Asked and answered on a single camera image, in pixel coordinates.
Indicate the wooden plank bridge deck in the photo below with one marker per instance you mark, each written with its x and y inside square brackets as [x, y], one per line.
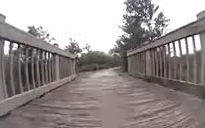
[103, 100]

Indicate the green bushes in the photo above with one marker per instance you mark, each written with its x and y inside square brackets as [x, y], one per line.
[96, 59]

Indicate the tall dark tree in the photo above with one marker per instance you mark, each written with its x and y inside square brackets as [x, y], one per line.
[140, 23]

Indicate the group of trees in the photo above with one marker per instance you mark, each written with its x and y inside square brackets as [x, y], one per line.
[73, 47]

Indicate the weathered wooden bridge railing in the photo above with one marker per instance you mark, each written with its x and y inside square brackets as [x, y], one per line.
[23, 37]
[176, 35]

